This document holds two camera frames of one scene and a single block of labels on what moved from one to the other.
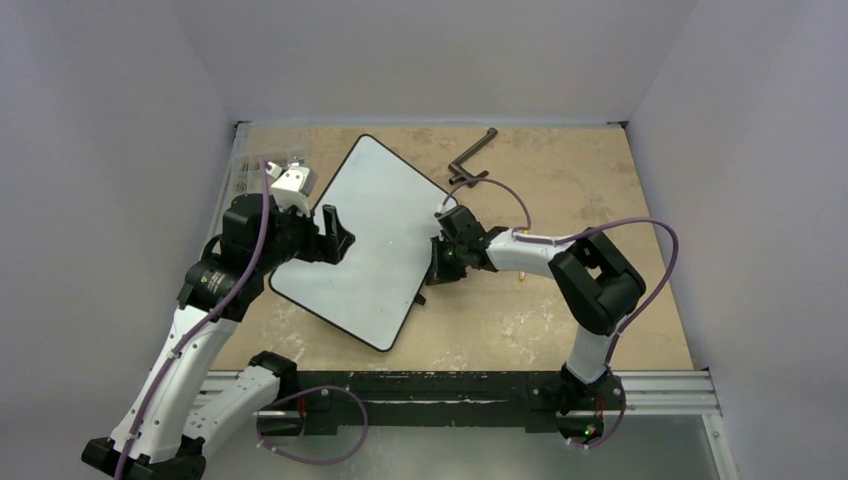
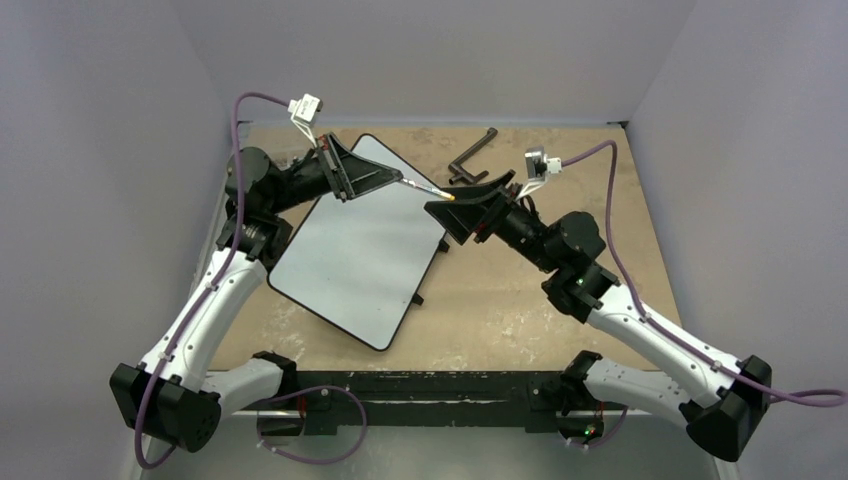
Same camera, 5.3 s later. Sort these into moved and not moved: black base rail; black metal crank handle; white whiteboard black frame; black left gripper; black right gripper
Moved: black right gripper; black left gripper
Not moved: black metal crank handle; black base rail; white whiteboard black frame
